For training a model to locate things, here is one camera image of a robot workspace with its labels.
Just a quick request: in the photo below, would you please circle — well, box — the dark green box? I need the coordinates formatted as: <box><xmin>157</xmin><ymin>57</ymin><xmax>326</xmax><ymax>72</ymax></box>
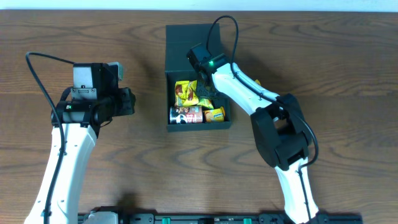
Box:
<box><xmin>165</xmin><ymin>24</ymin><xmax>232</xmax><ymax>132</ymax></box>

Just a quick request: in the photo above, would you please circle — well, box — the yellow brown snack packet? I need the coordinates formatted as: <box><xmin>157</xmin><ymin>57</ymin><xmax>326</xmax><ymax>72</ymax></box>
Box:
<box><xmin>175</xmin><ymin>80</ymin><xmax>189</xmax><ymax>106</ymax></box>

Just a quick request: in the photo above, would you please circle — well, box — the yellow chocolate snack packet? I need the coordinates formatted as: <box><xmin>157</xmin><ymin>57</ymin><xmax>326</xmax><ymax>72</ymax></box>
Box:
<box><xmin>183</xmin><ymin>80</ymin><xmax>199</xmax><ymax>106</ymax></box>

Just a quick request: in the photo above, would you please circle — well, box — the green yellow snack packet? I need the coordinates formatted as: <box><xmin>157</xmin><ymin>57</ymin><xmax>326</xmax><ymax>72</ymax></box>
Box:
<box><xmin>197</xmin><ymin>98</ymin><xmax>214</xmax><ymax>110</ymax></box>

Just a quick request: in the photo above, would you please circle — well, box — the red Pringles can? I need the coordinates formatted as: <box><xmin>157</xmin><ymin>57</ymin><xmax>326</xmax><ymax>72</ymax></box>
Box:
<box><xmin>169</xmin><ymin>106</ymin><xmax>203</xmax><ymax>124</ymax></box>

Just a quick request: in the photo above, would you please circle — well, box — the orange biscuit packet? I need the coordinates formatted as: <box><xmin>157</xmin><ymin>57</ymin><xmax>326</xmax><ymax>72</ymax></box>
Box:
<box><xmin>204</xmin><ymin>106</ymin><xmax>225</xmax><ymax>123</ymax></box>

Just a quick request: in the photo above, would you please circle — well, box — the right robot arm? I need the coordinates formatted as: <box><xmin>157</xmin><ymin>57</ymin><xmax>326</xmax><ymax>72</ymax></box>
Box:
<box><xmin>187</xmin><ymin>44</ymin><xmax>319</xmax><ymax>223</ymax></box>

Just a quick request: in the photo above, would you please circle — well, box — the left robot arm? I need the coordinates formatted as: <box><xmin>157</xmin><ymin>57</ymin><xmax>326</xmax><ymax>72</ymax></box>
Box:
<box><xmin>25</xmin><ymin>62</ymin><xmax>136</xmax><ymax>223</ymax></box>

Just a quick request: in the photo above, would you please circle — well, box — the black mounting rail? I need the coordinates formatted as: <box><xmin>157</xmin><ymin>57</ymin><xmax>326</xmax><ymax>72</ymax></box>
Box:
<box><xmin>76</xmin><ymin>205</ymin><xmax>364</xmax><ymax>224</ymax></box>

